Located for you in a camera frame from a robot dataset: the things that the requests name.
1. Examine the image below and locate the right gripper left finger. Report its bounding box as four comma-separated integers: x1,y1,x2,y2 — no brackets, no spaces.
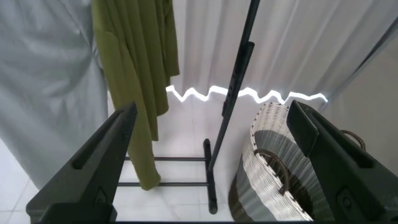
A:
26,101,139,223

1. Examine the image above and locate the black clothes rack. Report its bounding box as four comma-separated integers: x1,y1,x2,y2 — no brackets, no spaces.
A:
117,0,261,215

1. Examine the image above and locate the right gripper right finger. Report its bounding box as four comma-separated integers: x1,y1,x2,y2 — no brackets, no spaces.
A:
285,99,398,223

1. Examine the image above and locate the green shirt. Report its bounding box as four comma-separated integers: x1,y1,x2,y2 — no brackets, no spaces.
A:
90,0,180,192

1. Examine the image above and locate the pale grey garment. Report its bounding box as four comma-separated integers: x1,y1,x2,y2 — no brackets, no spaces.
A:
0,0,109,190

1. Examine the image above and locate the white laundry basket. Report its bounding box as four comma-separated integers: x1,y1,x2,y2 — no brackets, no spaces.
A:
228,101,367,222

